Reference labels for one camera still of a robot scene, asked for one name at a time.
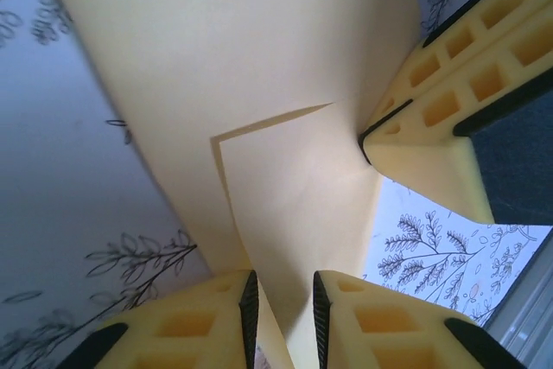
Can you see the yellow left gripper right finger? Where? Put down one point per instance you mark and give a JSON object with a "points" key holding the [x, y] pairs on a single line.
{"points": [[345, 304]]}

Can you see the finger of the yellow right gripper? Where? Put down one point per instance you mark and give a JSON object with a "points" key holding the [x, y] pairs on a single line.
{"points": [[423, 170], [402, 92]]}

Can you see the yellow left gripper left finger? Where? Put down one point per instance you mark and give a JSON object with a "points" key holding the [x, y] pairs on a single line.
{"points": [[194, 304]]}

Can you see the pale yellow paper sheet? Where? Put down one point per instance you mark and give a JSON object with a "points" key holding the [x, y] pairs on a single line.
{"points": [[216, 62]]}

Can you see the aluminium table edge rail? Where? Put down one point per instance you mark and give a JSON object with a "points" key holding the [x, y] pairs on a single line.
{"points": [[531, 326]]}

